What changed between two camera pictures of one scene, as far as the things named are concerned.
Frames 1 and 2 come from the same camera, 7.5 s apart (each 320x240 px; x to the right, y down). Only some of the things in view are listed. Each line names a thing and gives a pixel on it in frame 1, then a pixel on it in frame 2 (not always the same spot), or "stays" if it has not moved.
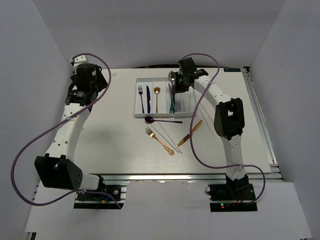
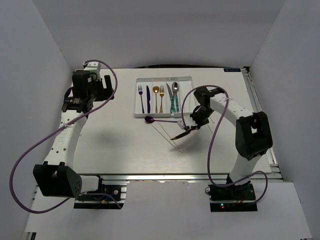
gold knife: [184, 139] to [184, 133]
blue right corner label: [232, 70] stays
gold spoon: [157, 90] stays
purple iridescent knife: [148, 99] stays
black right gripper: [177, 89] to [199, 124]
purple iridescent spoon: [151, 120] stays
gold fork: [152, 135] to [162, 93]
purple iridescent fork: [140, 88] stays
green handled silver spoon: [171, 77] to [175, 87]
